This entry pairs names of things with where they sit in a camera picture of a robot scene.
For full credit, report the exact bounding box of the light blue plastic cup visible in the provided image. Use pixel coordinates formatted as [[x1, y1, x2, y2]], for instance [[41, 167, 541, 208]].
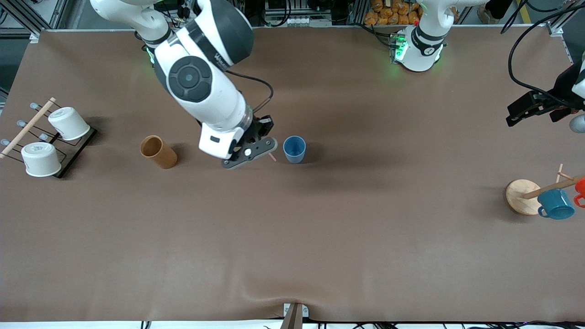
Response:
[[283, 136, 307, 164]]

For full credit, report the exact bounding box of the brown cylindrical holder cup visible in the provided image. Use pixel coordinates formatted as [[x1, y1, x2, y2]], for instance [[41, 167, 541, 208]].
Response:
[[139, 135, 178, 170]]

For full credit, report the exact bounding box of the white paper cup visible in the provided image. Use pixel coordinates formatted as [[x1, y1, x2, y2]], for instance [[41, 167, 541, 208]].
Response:
[[48, 107, 91, 141], [21, 142, 62, 177]]

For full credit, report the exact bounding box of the teal enamel mug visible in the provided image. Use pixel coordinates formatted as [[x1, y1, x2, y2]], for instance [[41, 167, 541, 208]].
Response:
[[537, 189, 576, 220]]

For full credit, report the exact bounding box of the wooden mug tree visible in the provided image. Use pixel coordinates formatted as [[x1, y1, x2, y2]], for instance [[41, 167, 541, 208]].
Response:
[[506, 164, 585, 216]]

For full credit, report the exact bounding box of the person leg with tan shoe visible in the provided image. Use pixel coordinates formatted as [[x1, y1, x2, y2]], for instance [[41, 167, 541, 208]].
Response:
[[477, 0, 516, 24]]

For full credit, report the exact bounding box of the brown table mat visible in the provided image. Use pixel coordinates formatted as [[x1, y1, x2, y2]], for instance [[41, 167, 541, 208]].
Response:
[[0, 27, 585, 323]]

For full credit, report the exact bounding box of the white connector block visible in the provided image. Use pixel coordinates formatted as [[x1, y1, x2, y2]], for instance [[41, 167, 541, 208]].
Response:
[[283, 17, 332, 27]]

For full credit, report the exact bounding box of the orange snack pile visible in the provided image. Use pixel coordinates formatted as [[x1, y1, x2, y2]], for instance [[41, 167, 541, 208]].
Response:
[[364, 0, 422, 26]]

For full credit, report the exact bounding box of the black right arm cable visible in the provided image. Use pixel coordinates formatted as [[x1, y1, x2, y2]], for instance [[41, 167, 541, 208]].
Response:
[[226, 71, 275, 115]]

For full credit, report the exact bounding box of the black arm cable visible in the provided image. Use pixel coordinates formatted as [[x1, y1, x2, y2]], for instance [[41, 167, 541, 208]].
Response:
[[226, 71, 275, 115], [500, 0, 585, 99]]

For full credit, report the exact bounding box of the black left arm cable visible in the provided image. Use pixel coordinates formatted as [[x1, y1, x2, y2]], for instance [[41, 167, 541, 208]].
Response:
[[500, 0, 585, 99]]

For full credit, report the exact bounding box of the aluminium frame rail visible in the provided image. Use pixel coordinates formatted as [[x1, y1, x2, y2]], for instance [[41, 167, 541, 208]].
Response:
[[0, 0, 70, 32], [548, 0, 585, 76]]

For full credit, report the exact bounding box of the black wire cup rack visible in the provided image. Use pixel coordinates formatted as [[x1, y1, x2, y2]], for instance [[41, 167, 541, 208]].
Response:
[[0, 103, 98, 179]]

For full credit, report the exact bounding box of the metal bracket with post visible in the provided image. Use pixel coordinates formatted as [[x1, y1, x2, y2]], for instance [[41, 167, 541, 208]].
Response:
[[280, 302, 309, 329]]

